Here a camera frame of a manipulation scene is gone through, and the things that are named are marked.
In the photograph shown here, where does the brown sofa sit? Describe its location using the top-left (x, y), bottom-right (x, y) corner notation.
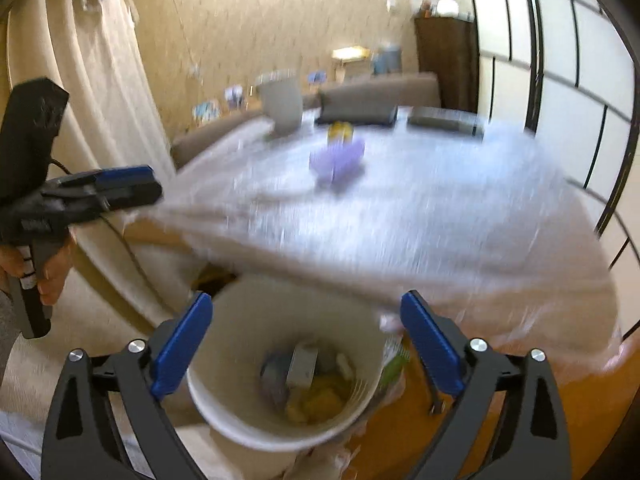
top-left (170, 72), bottom-right (441, 168)

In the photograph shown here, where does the black smartphone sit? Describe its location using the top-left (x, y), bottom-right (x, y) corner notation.
top-left (407, 107), bottom-right (486, 136)

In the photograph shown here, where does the black tablet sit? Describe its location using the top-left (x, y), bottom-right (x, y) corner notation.
top-left (316, 105), bottom-right (398, 127)

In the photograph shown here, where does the beige curtain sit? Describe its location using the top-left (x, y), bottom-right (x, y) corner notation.
top-left (5, 0), bottom-right (201, 326)

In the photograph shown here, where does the purple hair roller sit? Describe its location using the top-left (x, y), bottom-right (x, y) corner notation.
top-left (309, 140), bottom-right (366, 193)

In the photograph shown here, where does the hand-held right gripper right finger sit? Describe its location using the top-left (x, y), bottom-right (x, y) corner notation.
top-left (400, 290), bottom-right (572, 480)

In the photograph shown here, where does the white waste bin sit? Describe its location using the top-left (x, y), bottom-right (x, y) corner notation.
top-left (186, 285), bottom-right (386, 453)

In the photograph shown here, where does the dark wooden cabinet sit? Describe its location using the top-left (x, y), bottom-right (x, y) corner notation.
top-left (414, 16), bottom-right (478, 111)

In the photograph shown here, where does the black-framed folding screen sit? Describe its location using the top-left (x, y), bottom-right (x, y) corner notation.
top-left (462, 0), bottom-right (640, 341)

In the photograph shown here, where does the green packet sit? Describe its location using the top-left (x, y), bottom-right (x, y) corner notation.
top-left (382, 337), bottom-right (413, 396)

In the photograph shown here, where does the white mug with gold handle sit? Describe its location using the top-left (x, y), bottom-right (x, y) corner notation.
top-left (255, 72), bottom-right (304, 136)

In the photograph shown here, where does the stack of books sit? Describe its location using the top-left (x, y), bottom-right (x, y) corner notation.
top-left (331, 46), bottom-right (373, 81)

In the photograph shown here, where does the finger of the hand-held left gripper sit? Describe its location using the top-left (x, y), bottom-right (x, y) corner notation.
top-left (95, 180), bottom-right (164, 211)
top-left (65, 165), bottom-right (157, 192)

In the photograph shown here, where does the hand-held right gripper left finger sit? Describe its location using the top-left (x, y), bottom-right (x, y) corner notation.
top-left (41, 291), bottom-right (215, 480)

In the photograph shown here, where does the blue-grey canister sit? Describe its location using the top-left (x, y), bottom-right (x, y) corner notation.
top-left (372, 47), bottom-right (403, 76)

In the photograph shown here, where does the person's left hand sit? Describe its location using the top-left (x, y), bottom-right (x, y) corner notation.
top-left (0, 232), bottom-right (77, 307)

